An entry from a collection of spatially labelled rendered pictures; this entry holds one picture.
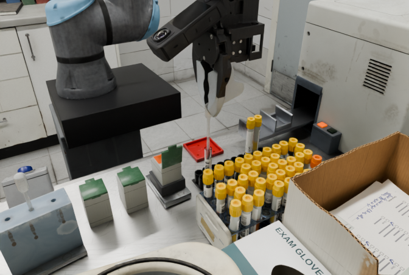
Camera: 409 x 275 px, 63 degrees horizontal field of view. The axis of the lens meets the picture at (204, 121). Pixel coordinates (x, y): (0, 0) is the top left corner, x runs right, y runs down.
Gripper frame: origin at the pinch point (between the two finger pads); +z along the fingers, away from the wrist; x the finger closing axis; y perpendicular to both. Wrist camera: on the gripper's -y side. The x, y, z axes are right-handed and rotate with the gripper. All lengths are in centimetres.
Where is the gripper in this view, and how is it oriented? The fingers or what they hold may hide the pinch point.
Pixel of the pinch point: (209, 109)
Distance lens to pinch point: 54.3
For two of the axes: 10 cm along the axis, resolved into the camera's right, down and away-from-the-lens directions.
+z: 0.0, 8.6, 5.2
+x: -5.0, -4.5, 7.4
